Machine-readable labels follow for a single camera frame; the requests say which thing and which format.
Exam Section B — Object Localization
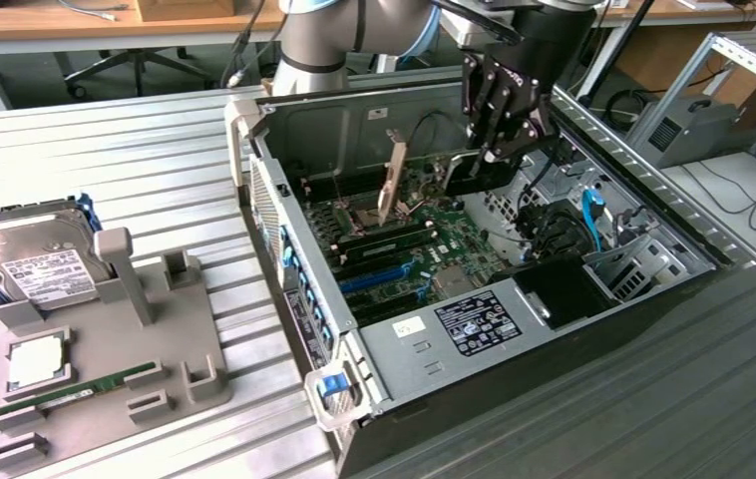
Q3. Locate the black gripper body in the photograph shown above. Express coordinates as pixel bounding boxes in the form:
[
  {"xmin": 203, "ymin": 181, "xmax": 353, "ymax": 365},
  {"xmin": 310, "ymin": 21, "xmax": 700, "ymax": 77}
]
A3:
[{"xmin": 483, "ymin": 7, "xmax": 598, "ymax": 115}]

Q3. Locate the graphics card with metal bracket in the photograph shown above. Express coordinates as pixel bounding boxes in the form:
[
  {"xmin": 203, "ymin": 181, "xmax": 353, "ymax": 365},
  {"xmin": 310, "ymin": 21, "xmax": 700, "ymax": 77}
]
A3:
[{"xmin": 377, "ymin": 128, "xmax": 523, "ymax": 225}]

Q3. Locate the black slanted pole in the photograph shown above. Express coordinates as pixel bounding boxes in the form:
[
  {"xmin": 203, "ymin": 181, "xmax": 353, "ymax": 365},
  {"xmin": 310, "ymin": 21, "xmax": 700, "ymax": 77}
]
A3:
[{"xmin": 580, "ymin": 0, "xmax": 659, "ymax": 101}]

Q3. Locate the brown wooden cabinet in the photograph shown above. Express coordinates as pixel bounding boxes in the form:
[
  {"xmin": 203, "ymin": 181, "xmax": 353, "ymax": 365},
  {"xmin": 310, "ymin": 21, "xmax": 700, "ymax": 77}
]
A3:
[{"xmin": 616, "ymin": 24, "xmax": 756, "ymax": 114}]

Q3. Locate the silver perforated drive cage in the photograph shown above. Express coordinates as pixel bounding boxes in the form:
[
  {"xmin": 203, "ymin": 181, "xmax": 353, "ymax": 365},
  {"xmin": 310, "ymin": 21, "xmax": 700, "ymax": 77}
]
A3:
[{"xmin": 470, "ymin": 144, "xmax": 592, "ymax": 250}]

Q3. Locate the long wooden desk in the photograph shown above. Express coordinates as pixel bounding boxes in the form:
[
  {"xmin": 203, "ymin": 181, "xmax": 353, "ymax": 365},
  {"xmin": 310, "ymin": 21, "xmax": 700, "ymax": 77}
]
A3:
[{"xmin": 590, "ymin": 0, "xmax": 756, "ymax": 96}]

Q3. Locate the grey computer tower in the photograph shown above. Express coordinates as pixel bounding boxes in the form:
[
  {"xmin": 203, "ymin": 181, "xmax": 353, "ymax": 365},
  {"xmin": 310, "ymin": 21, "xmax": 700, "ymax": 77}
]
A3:
[{"xmin": 643, "ymin": 94, "xmax": 756, "ymax": 170}]

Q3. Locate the green motherboard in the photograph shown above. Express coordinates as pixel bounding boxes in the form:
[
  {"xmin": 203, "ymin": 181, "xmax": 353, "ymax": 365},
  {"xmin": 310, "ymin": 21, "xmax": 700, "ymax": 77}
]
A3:
[{"xmin": 302, "ymin": 159, "xmax": 532, "ymax": 325}]

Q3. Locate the CPU socket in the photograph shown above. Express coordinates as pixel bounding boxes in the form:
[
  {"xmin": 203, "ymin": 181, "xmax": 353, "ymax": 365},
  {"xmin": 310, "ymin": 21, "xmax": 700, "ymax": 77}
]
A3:
[{"xmin": 346, "ymin": 205, "xmax": 390, "ymax": 236}]

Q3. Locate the silver disk bay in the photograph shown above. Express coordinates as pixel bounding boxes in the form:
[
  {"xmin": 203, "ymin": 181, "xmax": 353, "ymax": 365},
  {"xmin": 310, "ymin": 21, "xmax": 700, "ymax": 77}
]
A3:
[{"xmin": 580, "ymin": 234, "xmax": 694, "ymax": 306}]

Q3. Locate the installed black RAM stick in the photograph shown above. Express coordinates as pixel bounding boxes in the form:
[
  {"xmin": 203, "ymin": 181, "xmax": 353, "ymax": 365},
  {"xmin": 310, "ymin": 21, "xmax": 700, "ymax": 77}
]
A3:
[{"xmin": 335, "ymin": 227, "xmax": 437, "ymax": 263}]

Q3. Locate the square chipset heatsink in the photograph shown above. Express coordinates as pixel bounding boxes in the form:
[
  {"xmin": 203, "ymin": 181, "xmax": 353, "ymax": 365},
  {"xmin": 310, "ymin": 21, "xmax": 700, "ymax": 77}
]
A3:
[{"xmin": 434, "ymin": 266, "xmax": 480, "ymax": 296}]

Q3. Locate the blue expansion slot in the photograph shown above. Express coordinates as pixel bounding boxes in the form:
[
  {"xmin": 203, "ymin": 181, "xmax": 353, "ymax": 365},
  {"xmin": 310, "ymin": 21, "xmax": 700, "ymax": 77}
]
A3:
[{"xmin": 339, "ymin": 266, "xmax": 413, "ymax": 296}]

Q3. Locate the grey power supply unit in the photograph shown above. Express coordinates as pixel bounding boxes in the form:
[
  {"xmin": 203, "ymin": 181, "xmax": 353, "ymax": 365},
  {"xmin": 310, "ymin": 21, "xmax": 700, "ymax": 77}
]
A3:
[{"xmin": 357, "ymin": 276, "xmax": 556, "ymax": 406}]

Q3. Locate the brown cardboard box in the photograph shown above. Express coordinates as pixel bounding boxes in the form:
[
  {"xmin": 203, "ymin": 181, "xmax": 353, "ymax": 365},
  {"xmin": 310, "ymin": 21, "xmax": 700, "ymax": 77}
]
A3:
[{"xmin": 135, "ymin": 0, "xmax": 239, "ymax": 24}]

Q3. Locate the black office chair base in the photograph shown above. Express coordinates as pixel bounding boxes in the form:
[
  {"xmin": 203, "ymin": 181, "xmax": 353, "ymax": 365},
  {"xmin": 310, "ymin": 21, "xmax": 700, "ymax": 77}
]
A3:
[{"xmin": 62, "ymin": 47, "xmax": 215, "ymax": 100}]

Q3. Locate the open grey PC case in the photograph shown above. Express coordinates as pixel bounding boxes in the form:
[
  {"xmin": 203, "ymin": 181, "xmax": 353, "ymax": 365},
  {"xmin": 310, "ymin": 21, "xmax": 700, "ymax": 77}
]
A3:
[{"xmin": 225, "ymin": 69, "xmax": 738, "ymax": 479}]

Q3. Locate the wooden desk with white legs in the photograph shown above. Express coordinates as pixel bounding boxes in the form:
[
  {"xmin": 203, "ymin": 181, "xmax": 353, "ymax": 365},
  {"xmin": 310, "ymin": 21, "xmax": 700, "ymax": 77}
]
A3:
[{"xmin": 0, "ymin": 0, "xmax": 287, "ymax": 114}]

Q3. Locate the grey parts rack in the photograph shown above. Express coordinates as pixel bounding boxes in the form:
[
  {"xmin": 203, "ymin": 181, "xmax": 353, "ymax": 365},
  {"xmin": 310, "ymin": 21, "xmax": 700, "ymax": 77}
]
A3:
[{"xmin": 0, "ymin": 227, "xmax": 235, "ymax": 473}]

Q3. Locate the silver hard disk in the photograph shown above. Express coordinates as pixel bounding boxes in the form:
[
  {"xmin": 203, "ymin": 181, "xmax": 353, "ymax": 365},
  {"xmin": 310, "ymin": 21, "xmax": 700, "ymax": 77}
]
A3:
[{"xmin": 0, "ymin": 207, "xmax": 118, "ymax": 313}]

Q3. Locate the green RAM stick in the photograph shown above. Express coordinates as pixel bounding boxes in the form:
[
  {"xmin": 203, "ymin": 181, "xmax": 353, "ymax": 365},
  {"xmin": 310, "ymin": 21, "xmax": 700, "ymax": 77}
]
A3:
[{"xmin": 0, "ymin": 361, "xmax": 158, "ymax": 418}]

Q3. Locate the silver CPU chip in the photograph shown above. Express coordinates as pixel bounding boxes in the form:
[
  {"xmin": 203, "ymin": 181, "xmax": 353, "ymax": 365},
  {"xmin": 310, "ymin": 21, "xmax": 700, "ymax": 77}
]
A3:
[{"xmin": 6, "ymin": 338, "xmax": 69, "ymax": 394}]

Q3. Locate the coiled black cable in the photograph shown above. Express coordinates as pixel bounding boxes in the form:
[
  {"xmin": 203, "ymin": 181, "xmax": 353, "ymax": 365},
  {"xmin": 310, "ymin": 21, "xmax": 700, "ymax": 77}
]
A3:
[{"xmin": 607, "ymin": 89, "xmax": 650, "ymax": 132}]

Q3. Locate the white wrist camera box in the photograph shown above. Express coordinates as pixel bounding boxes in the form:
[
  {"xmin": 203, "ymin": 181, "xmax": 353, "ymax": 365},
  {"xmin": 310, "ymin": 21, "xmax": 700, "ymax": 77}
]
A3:
[{"xmin": 441, "ymin": 0, "xmax": 527, "ymax": 47}]

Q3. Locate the black looped wire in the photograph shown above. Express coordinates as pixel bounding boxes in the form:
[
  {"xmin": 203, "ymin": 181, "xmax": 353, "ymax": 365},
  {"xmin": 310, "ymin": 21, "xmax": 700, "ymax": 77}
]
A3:
[{"xmin": 409, "ymin": 112, "xmax": 467, "ymax": 162}]

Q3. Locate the black power wire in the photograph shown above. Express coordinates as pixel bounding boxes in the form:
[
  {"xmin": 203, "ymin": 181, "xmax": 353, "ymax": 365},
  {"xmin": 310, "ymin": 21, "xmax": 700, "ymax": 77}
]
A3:
[{"xmin": 514, "ymin": 154, "xmax": 576, "ymax": 263}]

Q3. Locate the blue data wire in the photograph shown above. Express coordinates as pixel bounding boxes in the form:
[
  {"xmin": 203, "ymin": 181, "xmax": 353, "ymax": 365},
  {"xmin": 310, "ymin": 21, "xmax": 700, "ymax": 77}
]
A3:
[{"xmin": 576, "ymin": 184, "xmax": 611, "ymax": 256}]

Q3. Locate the aluminium frame table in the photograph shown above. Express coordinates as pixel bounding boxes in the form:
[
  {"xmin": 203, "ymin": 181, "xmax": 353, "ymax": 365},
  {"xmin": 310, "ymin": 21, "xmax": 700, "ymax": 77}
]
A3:
[{"xmin": 623, "ymin": 29, "xmax": 756, "ymax": 166}]

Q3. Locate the grey hanging cable with plug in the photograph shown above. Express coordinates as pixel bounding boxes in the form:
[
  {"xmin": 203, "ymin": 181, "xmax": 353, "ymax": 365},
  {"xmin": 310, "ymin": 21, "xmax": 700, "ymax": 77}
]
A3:
[{"xmin": 222, "ymin": 0, "xmax": 274, "ymax": 90}]

